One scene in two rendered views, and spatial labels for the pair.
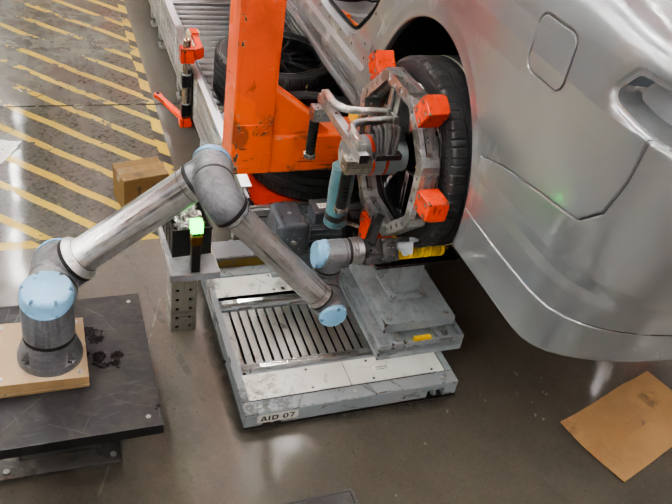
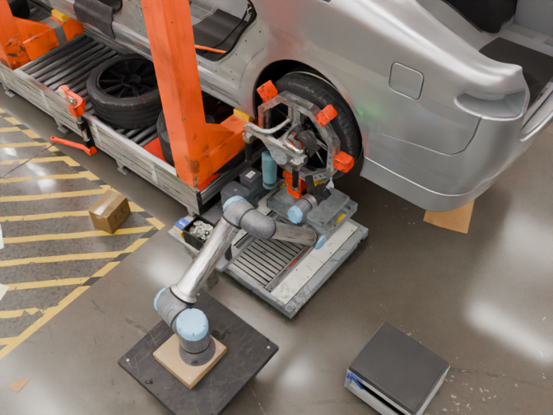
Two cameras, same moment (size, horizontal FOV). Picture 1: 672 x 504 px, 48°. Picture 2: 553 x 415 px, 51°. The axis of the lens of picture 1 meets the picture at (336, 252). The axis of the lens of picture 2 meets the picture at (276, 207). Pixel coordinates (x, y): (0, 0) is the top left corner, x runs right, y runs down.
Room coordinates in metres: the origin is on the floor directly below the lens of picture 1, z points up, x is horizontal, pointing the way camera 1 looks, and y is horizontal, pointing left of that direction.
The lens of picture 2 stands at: (0.08, 1.01, 3.06)
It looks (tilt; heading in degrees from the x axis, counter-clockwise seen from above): 49 degrees down; 336
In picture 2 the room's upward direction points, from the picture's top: 1 degrees counter-clockwise
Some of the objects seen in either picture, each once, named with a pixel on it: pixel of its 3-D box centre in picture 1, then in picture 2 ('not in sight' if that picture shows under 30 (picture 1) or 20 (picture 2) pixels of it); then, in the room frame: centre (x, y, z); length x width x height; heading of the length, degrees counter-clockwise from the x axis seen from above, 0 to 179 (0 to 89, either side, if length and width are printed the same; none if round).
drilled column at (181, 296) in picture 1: (182, 282); (204, 263); (2.16, 0.56, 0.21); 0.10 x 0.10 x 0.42; 25
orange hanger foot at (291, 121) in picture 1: (329, 123); (230, 126); (2.72, 0.12, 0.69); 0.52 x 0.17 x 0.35; 115
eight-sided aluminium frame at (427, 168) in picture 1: (392, 154); (297, 138); (2.28, -0.13, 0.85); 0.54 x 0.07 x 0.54; 25
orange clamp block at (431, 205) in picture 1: (431, 205); (343, 162); (2.00, -0.27, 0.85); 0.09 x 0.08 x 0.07; 25
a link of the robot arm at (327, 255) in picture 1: (331, 253); (299, 211); (1.96, 0.02, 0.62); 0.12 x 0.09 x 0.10; 115
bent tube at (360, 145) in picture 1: (379, 122); (298, 132); (2.14, -0.06, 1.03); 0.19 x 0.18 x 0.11; 115
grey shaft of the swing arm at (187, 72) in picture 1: (186, 84); (82, 127); (3.63, 0.95, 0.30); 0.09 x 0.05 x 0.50; 25
